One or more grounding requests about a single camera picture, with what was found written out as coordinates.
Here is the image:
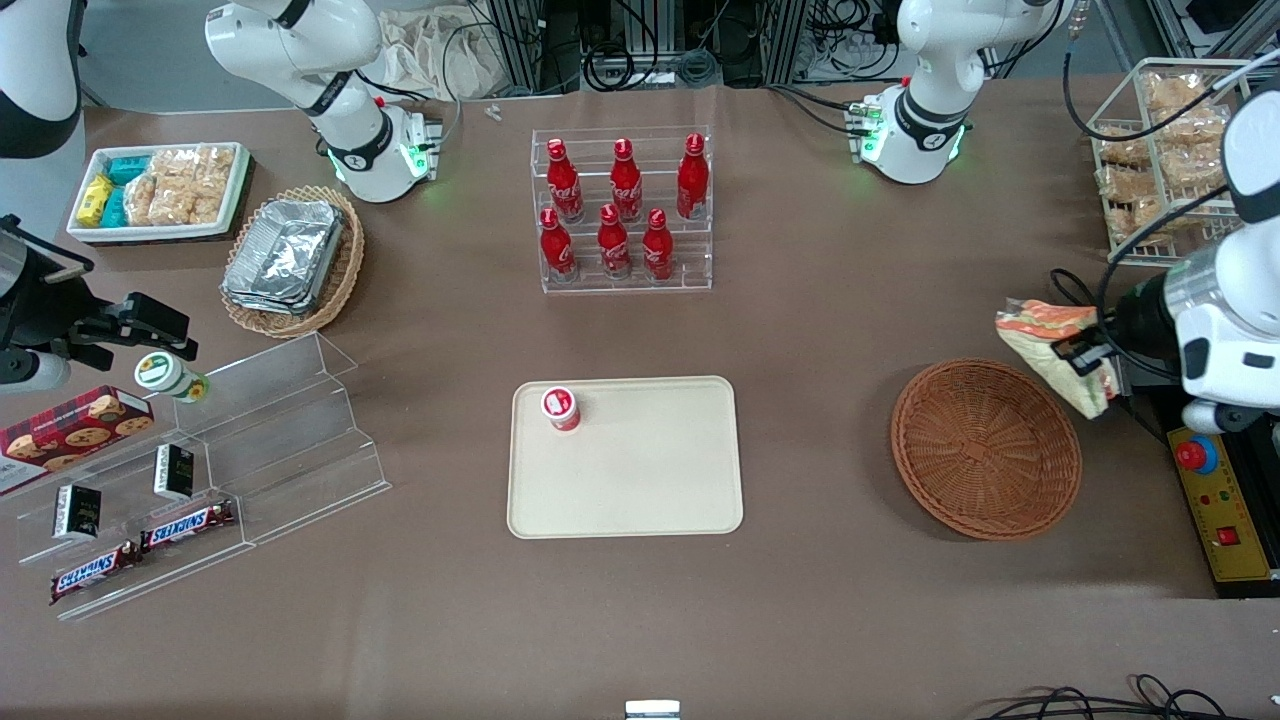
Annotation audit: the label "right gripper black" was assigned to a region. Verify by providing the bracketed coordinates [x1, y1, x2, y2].
[0, 215, 198, 369]

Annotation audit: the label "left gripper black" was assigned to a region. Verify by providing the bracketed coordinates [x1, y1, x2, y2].
[1052, 270, 1191, 397]

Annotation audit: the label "triangle sandwich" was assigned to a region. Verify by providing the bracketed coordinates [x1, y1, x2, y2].
[995, 298, 1121, 419]

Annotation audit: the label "round brown wicker basket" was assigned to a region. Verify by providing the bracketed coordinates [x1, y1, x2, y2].
[890, 358, 1083, 542]

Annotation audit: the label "white rectangular snack tray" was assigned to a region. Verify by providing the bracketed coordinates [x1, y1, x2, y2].
[66, 142, 252, 246]

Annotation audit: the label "light oval wicker basket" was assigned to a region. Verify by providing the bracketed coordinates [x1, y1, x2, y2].
[220, 185, 366, 339]

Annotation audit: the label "beige plastic serving tray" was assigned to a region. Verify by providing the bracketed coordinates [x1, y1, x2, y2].
[507, 376, 745, 540]

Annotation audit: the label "green sunflower yogurt cup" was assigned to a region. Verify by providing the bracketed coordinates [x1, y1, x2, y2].
[135, 352, 211, 404]

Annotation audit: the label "red tartan cookie box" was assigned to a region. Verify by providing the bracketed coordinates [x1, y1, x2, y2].
[0, 385, 156, 497]

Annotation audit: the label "clear bag of rice crackers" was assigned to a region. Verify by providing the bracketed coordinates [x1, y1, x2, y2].
[160, 182, 227, 227]
[150, 147, 237, 186]
[125, 175, 166, 227]

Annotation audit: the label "yellow snack pack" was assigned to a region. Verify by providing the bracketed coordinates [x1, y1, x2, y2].
[78, 175, 114, 229]

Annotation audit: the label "small black chocolate box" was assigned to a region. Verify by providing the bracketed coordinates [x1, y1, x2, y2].
[153, 445, 196, 501]
[52, 484, 103, 543]

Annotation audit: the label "clear bag of fried snacks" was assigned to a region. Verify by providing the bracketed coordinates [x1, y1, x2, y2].
[1125, 195, 1196, 249]
[1160, 108, 1233, 151]
[1098, 165, 1161, 206]
[1160, 148, 1229, 193]
[1143, 72, 1206, 113]
[1095, 125, 1153, 167]

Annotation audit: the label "stack of aluminium foil trays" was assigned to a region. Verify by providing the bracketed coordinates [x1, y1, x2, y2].
[222, 198, 346, 316]

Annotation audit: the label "yellow emergency stop box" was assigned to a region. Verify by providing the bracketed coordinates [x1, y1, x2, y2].
[1167, 420, 1280, 584]

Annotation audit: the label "Snickers chocolate bar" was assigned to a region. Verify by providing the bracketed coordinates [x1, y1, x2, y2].
[50, 541, 143, 606]
[138, 498, 237, 553]

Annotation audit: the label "clear acrylic stepped display stand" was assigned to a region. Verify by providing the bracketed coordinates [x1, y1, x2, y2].
[15, 332, 392, 623]

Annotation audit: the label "clear acrylic bottle rack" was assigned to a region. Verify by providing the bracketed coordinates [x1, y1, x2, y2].
[530, 125, 714, 295]

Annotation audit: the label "beige cloth bag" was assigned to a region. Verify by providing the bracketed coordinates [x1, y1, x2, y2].
[378, 8, 506, 101]

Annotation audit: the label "red cola bottle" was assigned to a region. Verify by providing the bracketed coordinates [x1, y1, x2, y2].
[546, 138, 585, 223]
[642, 208, 675, 282]
[539, 208, 578, 283]
[597, 204, 633, 280]
[676, 133, 710, 220]
[610, 138, 644, 222]

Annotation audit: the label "red strawberry yogurt cup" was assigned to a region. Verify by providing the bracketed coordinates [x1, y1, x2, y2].
[541, 386, 582, 432]

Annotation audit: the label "aluminium equipment rack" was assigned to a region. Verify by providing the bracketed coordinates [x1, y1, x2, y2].
[480, 0, 901, 96]

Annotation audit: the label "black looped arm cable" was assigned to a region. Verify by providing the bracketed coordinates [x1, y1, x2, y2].
[1048, 266, 1173, 443]

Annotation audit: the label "white wire basket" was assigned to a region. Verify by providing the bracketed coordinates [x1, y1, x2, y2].
[1085, 58, 1280, 267]

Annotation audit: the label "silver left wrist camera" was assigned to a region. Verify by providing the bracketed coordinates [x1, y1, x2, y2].
[1182, 398, 1251, 436]

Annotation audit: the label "black floor cables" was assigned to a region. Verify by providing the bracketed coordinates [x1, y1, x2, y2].
[975, 673, 1280, 720]

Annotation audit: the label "black coiled cable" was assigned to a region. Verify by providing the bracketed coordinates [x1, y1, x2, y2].
[583, 40, 721, 93]

